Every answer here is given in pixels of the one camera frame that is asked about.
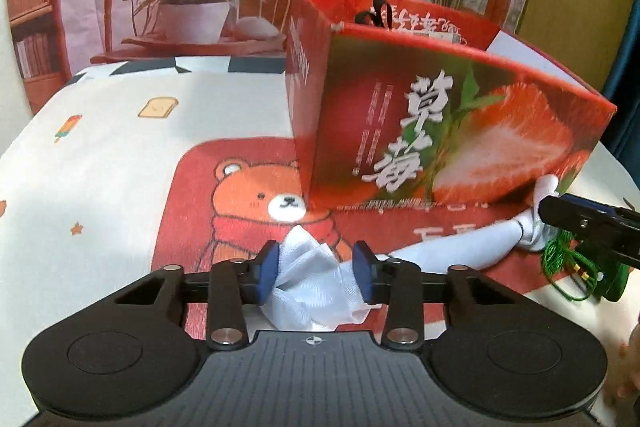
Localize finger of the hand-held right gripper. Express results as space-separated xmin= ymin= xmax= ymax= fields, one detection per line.
xmin=539 ymin=193 xmax=640 ymax=269

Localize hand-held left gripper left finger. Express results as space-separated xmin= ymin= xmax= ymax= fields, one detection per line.
xmin=112 ymin=241 xmax=280 ymax=350

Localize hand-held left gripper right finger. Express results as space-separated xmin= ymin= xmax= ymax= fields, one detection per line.
xmin=352 ymin=241 xmax=521 ymax=351

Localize white mesh cloth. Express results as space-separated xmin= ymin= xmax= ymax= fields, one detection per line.
xmin=262 ymin=224 xmax=371 ymax=333

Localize green thread coil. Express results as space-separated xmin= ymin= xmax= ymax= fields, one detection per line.
xmin=542 ymin=229 xmax=630 ymax=304

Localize light blue sock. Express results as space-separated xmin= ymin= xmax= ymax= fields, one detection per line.
xmin=372 ymin=173 xmax=560 ymax=272

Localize red strawberry print cardboard box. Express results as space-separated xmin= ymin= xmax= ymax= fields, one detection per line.
xmin=284 ymin=0 xmax=617 ymax=210

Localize black strap pouch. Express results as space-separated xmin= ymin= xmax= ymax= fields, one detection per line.
xmin=354 ymin=0 xmax=396 ymax=28

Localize person's right hand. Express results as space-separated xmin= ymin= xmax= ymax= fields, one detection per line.
xmin=602 ymin=309 xmax=640 ymax=408

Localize cartoon print tablecloth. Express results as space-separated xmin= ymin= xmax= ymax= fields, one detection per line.
xmin=0 ymin=57 xmax=640 ymax=427

